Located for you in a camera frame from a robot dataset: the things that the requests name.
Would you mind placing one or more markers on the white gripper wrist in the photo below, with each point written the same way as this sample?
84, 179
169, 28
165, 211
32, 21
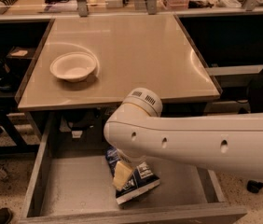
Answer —
128, 157

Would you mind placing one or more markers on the blue chip bag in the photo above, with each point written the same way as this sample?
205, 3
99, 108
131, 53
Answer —
141, 181

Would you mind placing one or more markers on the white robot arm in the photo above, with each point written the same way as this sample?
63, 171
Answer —
229, 143

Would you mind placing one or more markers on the grey open drawer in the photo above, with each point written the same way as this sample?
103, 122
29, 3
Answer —
71, 183

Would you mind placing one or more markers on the white paper bowl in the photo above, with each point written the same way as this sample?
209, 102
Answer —
73, 66

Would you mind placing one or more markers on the black desk leg frame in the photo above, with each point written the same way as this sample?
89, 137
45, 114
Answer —
20, 146

